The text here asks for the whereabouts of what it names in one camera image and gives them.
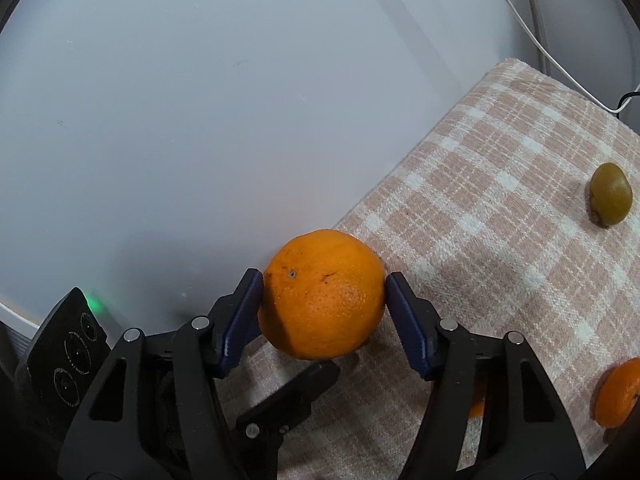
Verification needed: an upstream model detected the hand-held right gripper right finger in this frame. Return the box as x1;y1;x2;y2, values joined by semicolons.
385;271;587;480

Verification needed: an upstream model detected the small mandarin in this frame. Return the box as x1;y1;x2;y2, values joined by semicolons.
594;357;640;429
467;382;487;420

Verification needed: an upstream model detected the brown kiwi fruit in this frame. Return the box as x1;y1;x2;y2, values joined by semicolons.
588;162;633;227

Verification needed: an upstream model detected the white refrigerator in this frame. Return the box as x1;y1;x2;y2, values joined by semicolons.
0;0;501;351

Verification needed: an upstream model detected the thin white cable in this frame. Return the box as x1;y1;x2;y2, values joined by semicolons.
477;0;633;115

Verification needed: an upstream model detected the pink checkered tablecloth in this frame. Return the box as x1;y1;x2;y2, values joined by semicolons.
220;57;640;480

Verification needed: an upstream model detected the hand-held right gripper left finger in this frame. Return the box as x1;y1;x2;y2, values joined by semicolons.
57;267;266;480

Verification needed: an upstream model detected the medium orange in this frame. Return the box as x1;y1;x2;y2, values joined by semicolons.
257;229;388;361

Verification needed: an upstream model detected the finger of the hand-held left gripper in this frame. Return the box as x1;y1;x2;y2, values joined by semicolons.
235;360;342;463

